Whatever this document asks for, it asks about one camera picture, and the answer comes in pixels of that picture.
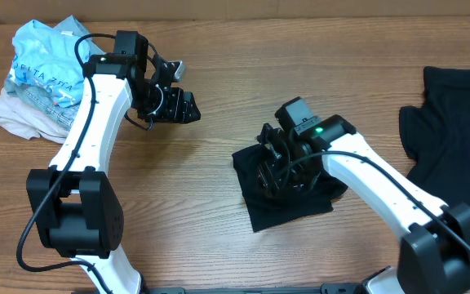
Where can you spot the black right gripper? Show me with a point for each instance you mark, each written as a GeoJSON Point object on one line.
{"type": "Point", "coordinates": [269, 171]}

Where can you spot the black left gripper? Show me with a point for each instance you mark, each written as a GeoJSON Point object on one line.
{"type": "Point", "coordinates": [174, 104]}

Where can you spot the black t-shirt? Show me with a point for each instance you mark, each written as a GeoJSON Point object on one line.
{"type": "Point", "coordinates": [266, 212]}

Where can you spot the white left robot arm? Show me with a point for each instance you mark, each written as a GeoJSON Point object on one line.
{"type": "Point", "coordinates": [77, 218]}

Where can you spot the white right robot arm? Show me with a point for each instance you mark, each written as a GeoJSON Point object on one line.
{"type": "Point", "coordinates": [434, 238]}

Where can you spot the faded denim jeans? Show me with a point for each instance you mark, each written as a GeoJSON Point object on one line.
{"type": "Point", "coordinates": [42, 100]}

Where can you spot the light blue printed shirt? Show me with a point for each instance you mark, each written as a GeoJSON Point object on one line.
{"type": "Point", "coordinates": [45, 58]}

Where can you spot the black folded garment pile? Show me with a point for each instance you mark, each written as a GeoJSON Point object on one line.
{"type": "Point", "coordinates": [436, 135]}

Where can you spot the white cloth garment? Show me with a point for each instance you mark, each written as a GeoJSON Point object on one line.
{"type": "Point", "coordinates": [23, 120]}

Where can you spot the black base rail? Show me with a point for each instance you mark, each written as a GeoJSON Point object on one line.
{"type": "Point", "coordinates": [251, 290]}

